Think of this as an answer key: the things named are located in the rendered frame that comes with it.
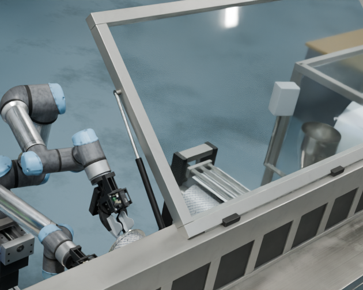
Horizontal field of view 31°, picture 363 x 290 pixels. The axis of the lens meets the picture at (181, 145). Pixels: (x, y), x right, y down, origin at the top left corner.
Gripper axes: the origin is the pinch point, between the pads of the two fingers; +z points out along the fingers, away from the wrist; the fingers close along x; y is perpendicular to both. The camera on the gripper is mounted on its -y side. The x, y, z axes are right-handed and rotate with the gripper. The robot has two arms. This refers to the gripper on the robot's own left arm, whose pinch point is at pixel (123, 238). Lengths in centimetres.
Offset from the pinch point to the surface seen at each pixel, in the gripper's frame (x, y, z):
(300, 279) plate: 14, 48, 29
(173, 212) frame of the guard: -22, 58, 1
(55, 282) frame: -53, 56, 5
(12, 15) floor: 225, -380, -266
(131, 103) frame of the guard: -22, 59, -25
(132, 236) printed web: -2.0, 8.3, 0.8
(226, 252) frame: -10, 54, 14
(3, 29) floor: 199, -363, -244
